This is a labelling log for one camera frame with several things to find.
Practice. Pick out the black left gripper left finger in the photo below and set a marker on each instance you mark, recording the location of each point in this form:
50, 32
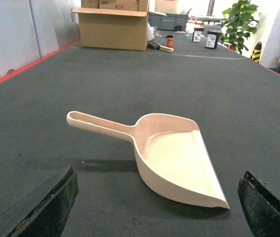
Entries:
48, 218

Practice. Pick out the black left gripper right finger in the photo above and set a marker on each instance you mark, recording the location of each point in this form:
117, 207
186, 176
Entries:
260, 207

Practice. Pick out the beige plastic scoop tray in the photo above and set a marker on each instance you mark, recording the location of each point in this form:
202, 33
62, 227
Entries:
171, 156

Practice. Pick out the yellow black traffic cone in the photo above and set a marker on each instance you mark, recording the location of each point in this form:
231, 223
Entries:
256, 53

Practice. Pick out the black labelled canister near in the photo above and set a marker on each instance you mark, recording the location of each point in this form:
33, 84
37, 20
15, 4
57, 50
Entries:
212, 39

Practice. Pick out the black labelled canister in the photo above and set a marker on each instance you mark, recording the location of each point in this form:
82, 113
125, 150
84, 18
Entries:
212, 39
197, 34

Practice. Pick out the black labelled canister far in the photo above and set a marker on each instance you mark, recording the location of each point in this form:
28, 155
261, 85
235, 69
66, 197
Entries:
197, 34

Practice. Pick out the green potted plant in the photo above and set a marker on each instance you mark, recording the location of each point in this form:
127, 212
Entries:
239, 24

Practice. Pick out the orange bottle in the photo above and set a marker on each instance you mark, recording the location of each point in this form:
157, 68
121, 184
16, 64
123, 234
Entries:
170, 41

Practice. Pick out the large open cardboard box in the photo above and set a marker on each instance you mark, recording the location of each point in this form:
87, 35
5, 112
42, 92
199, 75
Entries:
113, 29

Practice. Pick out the grey plastic crate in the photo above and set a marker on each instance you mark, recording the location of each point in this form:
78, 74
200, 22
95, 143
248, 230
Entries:
170, 22

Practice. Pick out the stacked cardboard box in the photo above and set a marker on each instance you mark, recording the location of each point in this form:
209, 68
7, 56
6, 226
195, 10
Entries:
129, 5

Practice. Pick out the wooden handled brush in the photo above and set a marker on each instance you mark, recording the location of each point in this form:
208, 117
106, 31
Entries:
156, 46

